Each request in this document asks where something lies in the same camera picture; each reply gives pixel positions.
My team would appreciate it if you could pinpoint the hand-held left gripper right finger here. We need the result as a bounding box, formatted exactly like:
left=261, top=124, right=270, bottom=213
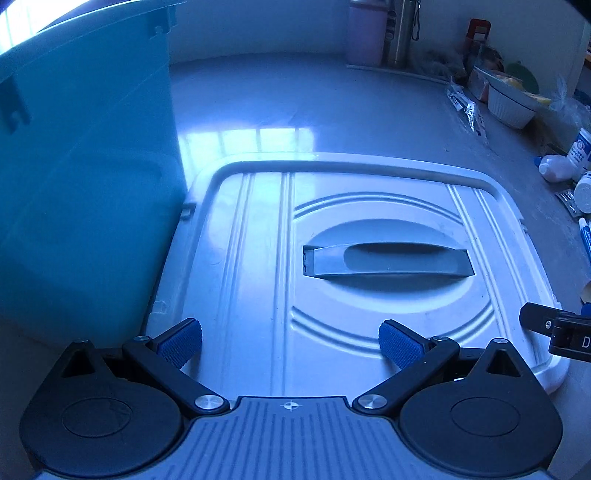
left=352, top=319, right=533, bottom=415

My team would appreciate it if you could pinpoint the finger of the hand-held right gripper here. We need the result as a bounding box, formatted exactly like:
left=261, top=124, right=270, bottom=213
left=518, top=302, right=559, bottom=334

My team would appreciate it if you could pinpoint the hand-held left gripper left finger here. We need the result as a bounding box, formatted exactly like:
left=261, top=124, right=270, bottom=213
left=59, top=318, right=230, bottom=416

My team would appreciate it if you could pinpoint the white plastic bin lid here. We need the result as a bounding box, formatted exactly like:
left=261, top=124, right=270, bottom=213
left=142, top=152, right=572, bottom=403

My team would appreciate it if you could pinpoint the teal plastic storage bin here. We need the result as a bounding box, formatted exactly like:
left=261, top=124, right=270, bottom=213
left=0, top=0, right=188, bottom=346

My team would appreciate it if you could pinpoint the white and blue tube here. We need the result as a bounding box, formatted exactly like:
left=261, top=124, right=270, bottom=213
left=577, top=217, right=591, bottom=260

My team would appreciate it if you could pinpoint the white round jar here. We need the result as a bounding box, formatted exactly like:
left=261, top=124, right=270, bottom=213
left=573, top=171, right=591, bottom=214

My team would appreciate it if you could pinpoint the small white bottle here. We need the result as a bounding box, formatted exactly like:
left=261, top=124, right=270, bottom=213
left=537, top=155, right=576, bottom=182

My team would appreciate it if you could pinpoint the white medicine bottle blue label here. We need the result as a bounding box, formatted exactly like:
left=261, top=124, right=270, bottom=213
left=565, top=128, right=591, bottom=170

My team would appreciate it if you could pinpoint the clear plastic bag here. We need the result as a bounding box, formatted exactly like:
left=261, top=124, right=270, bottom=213
left=546, top=74, right=591, bottom=154

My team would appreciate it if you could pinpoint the white ribbed bowl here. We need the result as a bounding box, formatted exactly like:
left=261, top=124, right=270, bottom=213
left=486, top=73, right=539, bottom=130

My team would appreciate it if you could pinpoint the silver sachet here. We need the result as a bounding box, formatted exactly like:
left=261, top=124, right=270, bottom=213
left=445, top=79, right=491, bottom=137

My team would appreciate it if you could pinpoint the green round lid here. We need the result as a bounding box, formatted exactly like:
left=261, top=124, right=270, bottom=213
left=505, top=62, right=539, bottom=94

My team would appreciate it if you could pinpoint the red package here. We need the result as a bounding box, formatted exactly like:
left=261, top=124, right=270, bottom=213
left=465, top=18, right=493, bottom=63

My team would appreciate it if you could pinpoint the steel thermos flask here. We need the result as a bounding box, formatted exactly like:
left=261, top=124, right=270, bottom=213
left=387, top=0, right=424, bottom=68

